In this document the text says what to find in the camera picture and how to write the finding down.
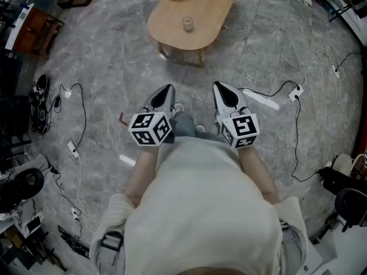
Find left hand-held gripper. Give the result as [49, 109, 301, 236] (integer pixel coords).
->
[128, 84, 177, 148]

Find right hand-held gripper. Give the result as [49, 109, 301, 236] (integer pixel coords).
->
[213, 81, 260, 150]

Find small glass jar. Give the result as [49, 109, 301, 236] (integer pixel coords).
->
[182, 16, 194, 33]

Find person's left forearm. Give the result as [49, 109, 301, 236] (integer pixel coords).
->
[124, 146, 161, 205]

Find person's right forearm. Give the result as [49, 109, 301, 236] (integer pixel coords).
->
[236, 146, 280, 205]

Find light wooden oval table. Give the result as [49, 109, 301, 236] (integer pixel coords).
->
[147, 0, 238, 68]

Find person's blue jeans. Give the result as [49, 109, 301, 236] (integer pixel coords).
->
[171, 111, 229, 143]

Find white square power strip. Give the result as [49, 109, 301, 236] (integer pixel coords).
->
[288, 84, 304, 102]

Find white oblong power strip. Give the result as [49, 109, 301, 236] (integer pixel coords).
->
[67, 140, 81, 162]

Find person's cream shirt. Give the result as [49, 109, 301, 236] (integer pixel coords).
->
[89, 136, 310, 275]

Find brown wooden side table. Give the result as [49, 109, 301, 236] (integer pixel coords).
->
[13, 6, 65, 58]

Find black office chair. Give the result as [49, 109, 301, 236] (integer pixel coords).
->
[334, 187, 367, 231]

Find black round fan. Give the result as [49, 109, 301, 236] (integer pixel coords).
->
[0, 167, 45, 211]

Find long black power cable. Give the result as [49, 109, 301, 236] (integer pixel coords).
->
[238, 80, 326, 183]

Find thin black looped cable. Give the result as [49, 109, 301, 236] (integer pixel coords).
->
[53, 82, 87, 151]

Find tangled white cable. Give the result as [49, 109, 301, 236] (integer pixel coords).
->
[58, 159, 99, 231]

